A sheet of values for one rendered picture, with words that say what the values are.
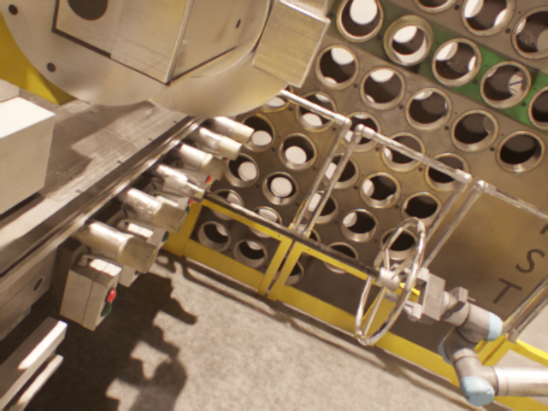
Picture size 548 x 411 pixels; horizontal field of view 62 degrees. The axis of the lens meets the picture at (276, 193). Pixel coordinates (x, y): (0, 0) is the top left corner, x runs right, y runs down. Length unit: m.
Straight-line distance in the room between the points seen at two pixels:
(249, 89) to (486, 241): 2.57
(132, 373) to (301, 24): 1.53
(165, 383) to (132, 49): 1.59
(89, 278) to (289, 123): 1.94
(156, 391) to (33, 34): 1.54
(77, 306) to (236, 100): 0.66
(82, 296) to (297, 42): 0.77
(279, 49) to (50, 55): 0.30
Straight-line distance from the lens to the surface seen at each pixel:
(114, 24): 0.50
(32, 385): 1.14
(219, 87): 0.76
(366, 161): 2.86
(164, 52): 0.46
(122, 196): 1.19
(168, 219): 1.16
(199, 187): 1.30
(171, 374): 1.96
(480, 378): 1.40
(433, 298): 1.38
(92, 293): 1.14
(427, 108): 3.40
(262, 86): 0.74
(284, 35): 0.68
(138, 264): 1.03
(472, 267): 3.25
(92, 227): 1.06
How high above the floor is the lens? 1.55
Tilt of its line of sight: 28 degrees down
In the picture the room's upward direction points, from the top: 25 degrees clockwise
